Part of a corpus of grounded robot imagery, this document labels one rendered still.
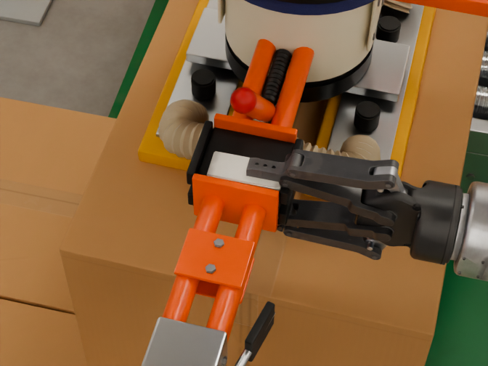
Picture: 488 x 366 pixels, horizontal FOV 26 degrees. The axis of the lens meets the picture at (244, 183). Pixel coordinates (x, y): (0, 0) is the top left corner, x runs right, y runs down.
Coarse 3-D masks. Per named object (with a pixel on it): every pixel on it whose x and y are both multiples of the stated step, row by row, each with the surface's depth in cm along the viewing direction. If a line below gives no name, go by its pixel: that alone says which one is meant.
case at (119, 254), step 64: (192, 0) 134; (448, 64) 128; (128, 128) 122; (448, 128) 122; (128, 192) 116; (64, 256) 112; (128, 256) 111; (256, 256) 111; (320, 256) 111; (384, 256) 111; (128, 320) 120; (192, 320) 116; (320, 320) 109; (384, 320) 107
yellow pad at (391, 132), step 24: (384, 24) 125; (408, 24) 129; (432, 24) 130; (408, 72) 124; (336, 96) 122; (360, 96) 122; (408, 96) 122; (336, 120) 120; (360, 120) 117; (384, 120) 120; (408, 120) 120; (336, 144) 117; (384, 144) 117
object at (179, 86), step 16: (208, 0) 132; (192, 16) 130; (192, 32) 128; (176, 64) 125; (192, 64) 125; (176, 80) 124; (192, 80) 120; (208, 80) 120; (224, 80) 123; (160, 96) 122; (176, 96) 122; (192, 96) 122; (208, 96) 121; (224, 96) 122; (160, 112) 121; (208, 112) 120; (224, 112) 120; (144, 144) 118; (160, 144) 118; (144, 160) 118; (160, 160) 118; (176, 160) 117
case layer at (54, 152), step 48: (0, 144) 187; (48, 144) 187; (96, 144) 187; (0, 192) 181; (48, 192) 181; (0, 240) 175; (48, 240) 175; (0, 288) 170; (48, 288) 170; (0, 336) 165; (48, 336) 165
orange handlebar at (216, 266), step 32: (416, 0) 117; (448, 0) 115; (480, 0) 115; (256, 64) 109; (288, 96) 106; (256, 224) 97; (192, 256) 94; (224, 256) 94; (192, 288) 93; (224, 288) 93; (224, 320) 91
